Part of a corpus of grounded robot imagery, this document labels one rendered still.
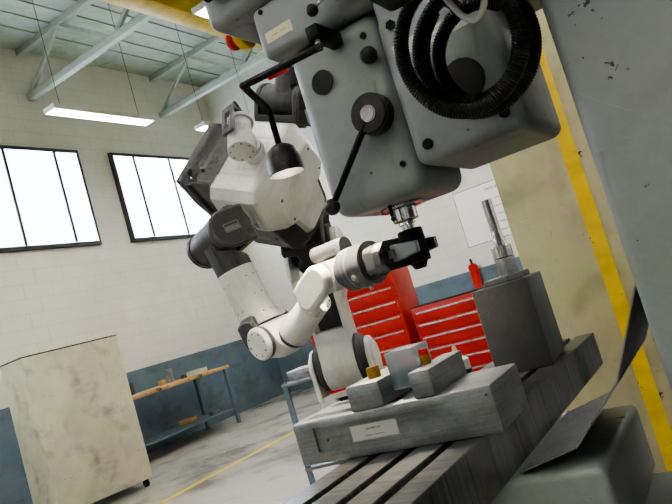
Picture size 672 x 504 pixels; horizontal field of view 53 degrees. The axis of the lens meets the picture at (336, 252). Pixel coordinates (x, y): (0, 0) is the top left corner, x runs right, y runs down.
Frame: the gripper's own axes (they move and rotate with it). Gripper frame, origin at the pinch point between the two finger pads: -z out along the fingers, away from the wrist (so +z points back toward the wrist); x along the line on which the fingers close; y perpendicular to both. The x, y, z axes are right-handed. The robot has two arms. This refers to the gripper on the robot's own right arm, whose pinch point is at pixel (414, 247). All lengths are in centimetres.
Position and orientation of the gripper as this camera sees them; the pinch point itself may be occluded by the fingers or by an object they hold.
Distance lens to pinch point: 123.0
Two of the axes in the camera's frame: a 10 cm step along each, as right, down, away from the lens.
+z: -6.5, 2.5, 7.2
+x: 7.1, -1.5, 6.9
